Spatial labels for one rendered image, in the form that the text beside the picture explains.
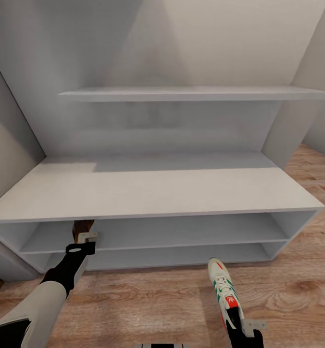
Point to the sandal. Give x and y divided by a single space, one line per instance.
81 226

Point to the gym shoe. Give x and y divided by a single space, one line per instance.
227 297

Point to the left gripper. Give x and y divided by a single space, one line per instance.
89 246

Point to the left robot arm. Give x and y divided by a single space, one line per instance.
30 323

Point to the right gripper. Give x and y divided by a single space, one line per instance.
239 340

